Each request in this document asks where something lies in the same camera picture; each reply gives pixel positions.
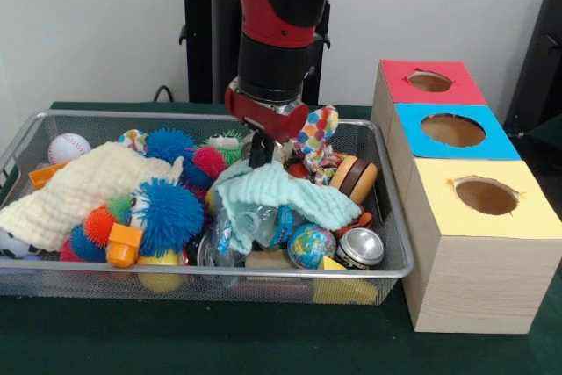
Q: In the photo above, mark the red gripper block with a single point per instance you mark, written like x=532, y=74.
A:
x=268, y=120

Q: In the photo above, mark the mint green waffle cloth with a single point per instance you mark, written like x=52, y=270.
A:
x=272, y=186

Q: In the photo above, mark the wooden box with three holes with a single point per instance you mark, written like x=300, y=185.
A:
x=474, y=278

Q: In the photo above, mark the green spiky ball with eyes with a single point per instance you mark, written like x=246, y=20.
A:
x=226, y=143

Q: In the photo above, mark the polka-dot fabric cloth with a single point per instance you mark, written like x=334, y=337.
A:
x=318, y=129

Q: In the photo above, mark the blue spiky rubber ball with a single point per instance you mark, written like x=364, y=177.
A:
x=169, y=144
x=169, y=217

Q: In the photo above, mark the wooden toy hamburger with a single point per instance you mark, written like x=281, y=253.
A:
x=353, y=179

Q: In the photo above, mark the small globe ball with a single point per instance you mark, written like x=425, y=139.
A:
x=311, y=245

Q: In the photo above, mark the orange plastic toy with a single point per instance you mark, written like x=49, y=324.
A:
x=123, y=245

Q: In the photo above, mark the cream waffle cloth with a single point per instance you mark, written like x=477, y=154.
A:
x=79, y=190

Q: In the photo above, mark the dark green table cloth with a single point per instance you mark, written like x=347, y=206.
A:
x=219, y=340
x=549, y=129

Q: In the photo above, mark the white baseball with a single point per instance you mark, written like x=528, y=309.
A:
x=69, y=147

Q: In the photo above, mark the black flat panel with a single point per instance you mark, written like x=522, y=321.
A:
x=540, y=54

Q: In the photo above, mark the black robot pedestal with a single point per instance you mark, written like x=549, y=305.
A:
x=202, y=41

